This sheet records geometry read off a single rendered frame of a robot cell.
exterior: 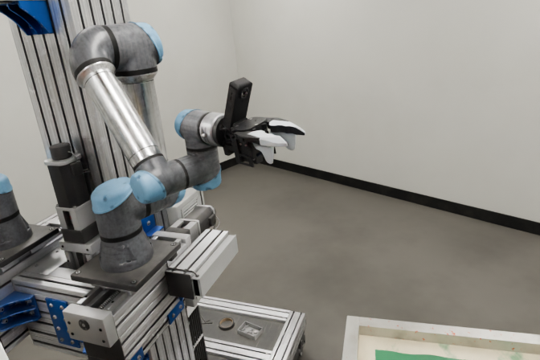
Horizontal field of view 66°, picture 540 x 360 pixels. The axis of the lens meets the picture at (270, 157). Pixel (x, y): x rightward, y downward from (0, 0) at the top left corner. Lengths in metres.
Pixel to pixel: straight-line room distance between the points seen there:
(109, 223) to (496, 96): 3.20
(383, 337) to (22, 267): 1.18
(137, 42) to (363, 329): 1.04
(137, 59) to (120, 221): 0.43
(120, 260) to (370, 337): 0.76
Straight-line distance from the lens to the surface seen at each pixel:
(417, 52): 3.97
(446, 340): 1.39
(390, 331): 1.37
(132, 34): 1.15
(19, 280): 1.59
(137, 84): 1.17
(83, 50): 1.09
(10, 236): 1.58
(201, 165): 0.98
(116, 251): 1.23
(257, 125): 0.83
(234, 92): 0.83
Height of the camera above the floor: 1.89
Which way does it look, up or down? 19 degrees down
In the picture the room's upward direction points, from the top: 5 degrees counter-clockwise
